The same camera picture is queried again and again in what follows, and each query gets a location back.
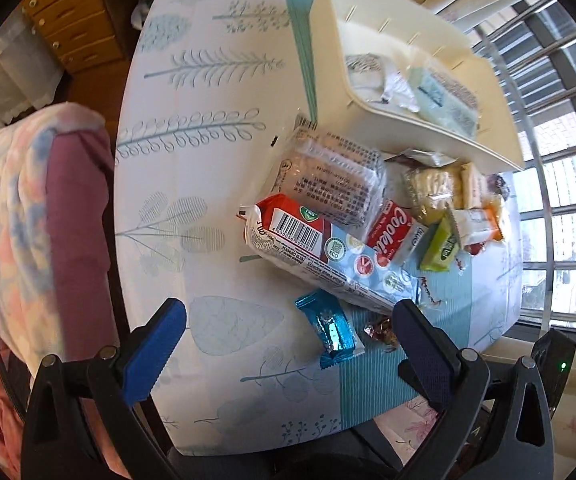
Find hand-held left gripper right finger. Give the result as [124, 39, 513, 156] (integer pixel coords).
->
[392, 299, 556, 480]

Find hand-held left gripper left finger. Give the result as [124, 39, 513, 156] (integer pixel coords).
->
[20, 297, 189, 480]

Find green snack packet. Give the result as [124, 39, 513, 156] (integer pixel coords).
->
[419, 209, 462, 273]

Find clear packet yellow crackers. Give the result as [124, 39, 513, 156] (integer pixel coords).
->
[402, 165, 465, 225]

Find clear rice cracker packet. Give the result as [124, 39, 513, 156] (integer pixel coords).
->
[270, 115, 388, 241]

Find white plastic bin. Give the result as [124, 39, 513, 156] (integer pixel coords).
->
[309, 0, 526, 171]

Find brown foil candy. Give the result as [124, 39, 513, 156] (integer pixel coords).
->
[364, 317, 399, 345]

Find clear wrapper with red script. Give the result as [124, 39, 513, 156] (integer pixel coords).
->
[414, 272, 445, 311]

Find blue foil snack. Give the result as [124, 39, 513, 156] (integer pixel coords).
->
[294, 290, 366, 371]

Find red cookie packet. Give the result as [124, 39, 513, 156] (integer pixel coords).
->
[367, 199, 430, 267]

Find orange white wafer packet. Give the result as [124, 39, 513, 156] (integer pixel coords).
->
[450, 204, 508, 247]

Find long red blue biscuit packet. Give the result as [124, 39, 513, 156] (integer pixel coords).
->
[238, 192, 421, 313]

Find maroon chair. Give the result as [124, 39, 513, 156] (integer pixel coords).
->
[45, 127, 134, 476]

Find white pink snack packet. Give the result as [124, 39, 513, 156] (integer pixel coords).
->
[460, 162, 495, 209]

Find silver snack packet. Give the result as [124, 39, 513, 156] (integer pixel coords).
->
[385, 147, 456, 167]

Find floral blanket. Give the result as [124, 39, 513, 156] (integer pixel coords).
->
[0, 102, 106, 376]

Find metal window grille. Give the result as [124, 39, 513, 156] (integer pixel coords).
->
[460, 0, 576, 333]

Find light blue snack packet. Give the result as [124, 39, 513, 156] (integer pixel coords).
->
[408, 57, 484, 140]

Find white printed snack packet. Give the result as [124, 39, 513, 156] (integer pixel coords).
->
[344, 52, 394, 102]

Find white lace cloth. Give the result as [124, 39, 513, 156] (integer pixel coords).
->
[0, 7, 66, 133]

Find wooden desk with drawers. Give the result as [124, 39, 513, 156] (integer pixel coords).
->
[20, 0, 319, 77]

